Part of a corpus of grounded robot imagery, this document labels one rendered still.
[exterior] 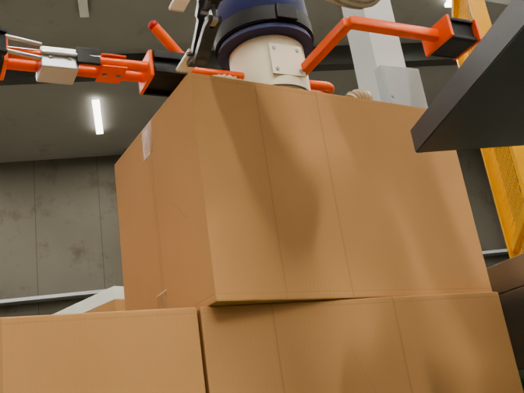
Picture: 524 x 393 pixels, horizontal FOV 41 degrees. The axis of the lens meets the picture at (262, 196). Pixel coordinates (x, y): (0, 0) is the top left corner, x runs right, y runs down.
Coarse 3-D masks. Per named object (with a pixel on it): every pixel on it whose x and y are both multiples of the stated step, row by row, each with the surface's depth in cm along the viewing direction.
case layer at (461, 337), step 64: (0, 320) 96; (64, 320) 99; (128, 320) 103; (192, 320) 107; (256, 320) 111; (320, 320) 116; (384, 320) 121; (448, 320) 126; (0, 384) 93; (64, 384) 96; (128, 384) 100; (192, 384) 103; (256, 384) 107; (320, 384) 111; (384, 384) 116; (448, 384) 121; (512, 384) 126
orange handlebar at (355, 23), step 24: (360, 24) 137; (384, 24) 140; (408, 24) 143; (24, 48) 131; (96, 72) 141; (120, 72) 140; (144, 72) 142; (192, 72) 146; (216, 72) 148; (240, 72) 152
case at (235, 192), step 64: (192, 128) 118; (256, 128) 123; (320, 128) 131; (384, 128) 139; (128, 192) 143; (192, 192) 116; (256, 192) 118; (320, 192) 125; (384, 192) 133; (448, 192) 141; (128, 256) 141; (192, 256) 115; (256, 256) 113; (320, 256) 120; (384, 256) 127; (448, 256) 135
